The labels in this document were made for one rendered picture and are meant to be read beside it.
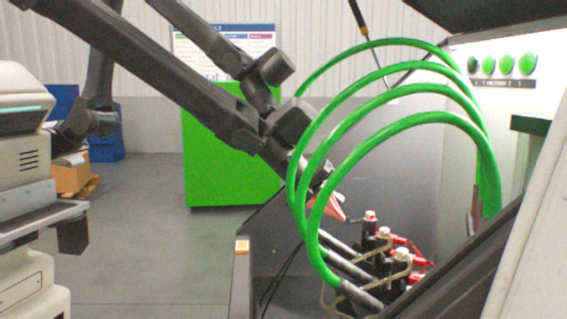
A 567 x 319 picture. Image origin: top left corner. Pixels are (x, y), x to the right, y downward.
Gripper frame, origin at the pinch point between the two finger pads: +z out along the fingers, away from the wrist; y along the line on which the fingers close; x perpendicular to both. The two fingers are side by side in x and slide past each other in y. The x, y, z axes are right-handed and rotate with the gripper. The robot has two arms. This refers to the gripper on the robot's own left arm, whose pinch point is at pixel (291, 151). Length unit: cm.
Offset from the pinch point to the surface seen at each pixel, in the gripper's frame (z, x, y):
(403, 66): 6.8, -28.3, -9.7
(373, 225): 21.6, -6.2, 0.7
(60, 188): -214, 330, 137
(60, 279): -78, 238, 68
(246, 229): 2.3, 29.3, 11.8
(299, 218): 18.9, -7.3, -21.9
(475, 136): 22.7, -30.6, -17.8
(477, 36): -1.1, -39.0, 21.4
